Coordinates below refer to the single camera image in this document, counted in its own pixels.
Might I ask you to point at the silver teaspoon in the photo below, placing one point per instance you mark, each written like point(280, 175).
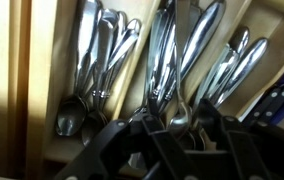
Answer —
point(125, 43)
point(93, 128)
point(70, 116)

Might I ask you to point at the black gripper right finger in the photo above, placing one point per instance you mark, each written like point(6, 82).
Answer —
point(242, 143)

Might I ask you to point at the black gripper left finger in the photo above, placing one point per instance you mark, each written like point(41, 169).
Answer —
point(108, 143)

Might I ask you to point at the silver table knife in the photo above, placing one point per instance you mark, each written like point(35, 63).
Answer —
point(248, 58)
point(228, 60)

